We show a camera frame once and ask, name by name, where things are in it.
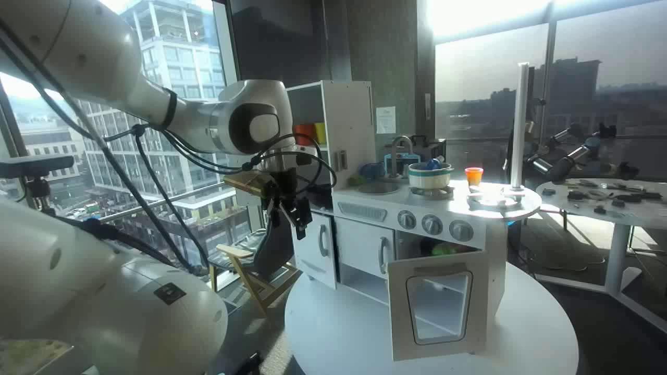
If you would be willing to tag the round white table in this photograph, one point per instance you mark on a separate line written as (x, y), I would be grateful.
(543, 334)

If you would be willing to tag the dark toy sink basin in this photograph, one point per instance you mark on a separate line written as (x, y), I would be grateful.
(380, 187)

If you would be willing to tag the white side table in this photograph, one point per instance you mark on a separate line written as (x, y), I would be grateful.
(626, 210)

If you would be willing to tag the orange plastic cup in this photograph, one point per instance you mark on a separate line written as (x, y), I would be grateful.
(305, 134)

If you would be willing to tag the black camera on stand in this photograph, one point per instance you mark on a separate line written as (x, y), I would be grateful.
(33, 167)

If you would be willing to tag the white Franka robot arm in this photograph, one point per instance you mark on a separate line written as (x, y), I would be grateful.
(104, 64)

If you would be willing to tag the yellow-green plastic cup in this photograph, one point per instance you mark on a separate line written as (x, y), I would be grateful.
(319, 134)

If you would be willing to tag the black lab equipment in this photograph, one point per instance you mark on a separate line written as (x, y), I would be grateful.
(563, 157)

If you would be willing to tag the white striped toy pot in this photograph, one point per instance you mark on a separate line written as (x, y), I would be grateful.
(429, 178)

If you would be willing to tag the toy kitchen faucet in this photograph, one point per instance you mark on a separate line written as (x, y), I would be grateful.
(396, 157)

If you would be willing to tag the wide white cabinet door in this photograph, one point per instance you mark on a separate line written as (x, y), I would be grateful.
(317, 246)

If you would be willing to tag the white vertical post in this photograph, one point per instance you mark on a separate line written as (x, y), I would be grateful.
(520, 125)

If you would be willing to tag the green ball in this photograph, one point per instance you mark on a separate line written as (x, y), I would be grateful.
(447, 248)

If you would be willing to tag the grey oven knob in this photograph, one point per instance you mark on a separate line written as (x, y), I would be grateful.
(432, 224)
(462, 231)
(406, 220)

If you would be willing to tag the small white cabinet door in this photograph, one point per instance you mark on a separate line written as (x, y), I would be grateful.
(365, 246)

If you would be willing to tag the small orange cup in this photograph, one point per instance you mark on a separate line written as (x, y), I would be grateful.
(473, 177)

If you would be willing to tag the wooden folding chair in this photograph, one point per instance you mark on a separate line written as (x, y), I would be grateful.
(261, 292)

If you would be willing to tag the white paper note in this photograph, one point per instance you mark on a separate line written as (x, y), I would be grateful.
(386, 120)

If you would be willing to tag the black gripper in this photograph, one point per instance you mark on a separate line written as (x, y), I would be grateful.
(283, 187)

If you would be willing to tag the white toy kitchen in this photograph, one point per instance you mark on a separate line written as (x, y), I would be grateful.
(346, 132)

